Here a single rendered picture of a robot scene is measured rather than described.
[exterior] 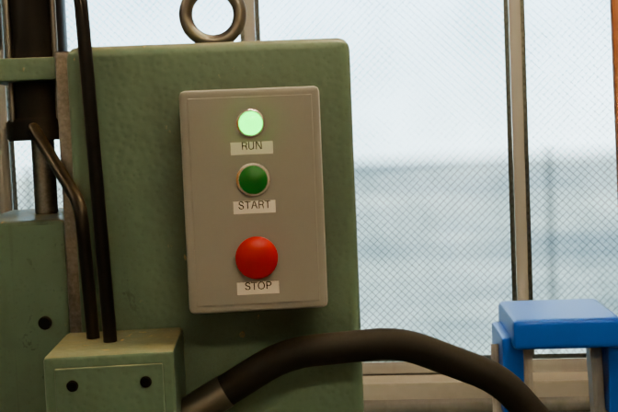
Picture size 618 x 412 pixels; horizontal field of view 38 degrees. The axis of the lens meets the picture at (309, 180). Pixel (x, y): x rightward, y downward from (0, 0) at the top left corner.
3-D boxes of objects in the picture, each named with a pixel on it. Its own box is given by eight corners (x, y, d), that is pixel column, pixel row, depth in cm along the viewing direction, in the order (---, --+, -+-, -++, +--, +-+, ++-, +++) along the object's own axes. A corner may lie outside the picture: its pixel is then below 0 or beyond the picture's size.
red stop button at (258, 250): (236, 278, 65) (234, 236, 65) (279, 276, 65) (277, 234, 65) (235, 280, 64) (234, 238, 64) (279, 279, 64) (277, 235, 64)
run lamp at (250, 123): (236, 138, 64) (235, 109, 64) (265, 136, 65) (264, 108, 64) (236, 138, 64) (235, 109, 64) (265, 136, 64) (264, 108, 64)
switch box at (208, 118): (194, 300, 71) (184, 94, 70) (322, 293, 72) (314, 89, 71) (188, 315, 65) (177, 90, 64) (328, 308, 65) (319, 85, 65)
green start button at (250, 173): (236, 197, 65) (235, 163, 64) (270, 195, 65) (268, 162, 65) (236, 198, 64) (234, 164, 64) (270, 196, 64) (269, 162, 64)
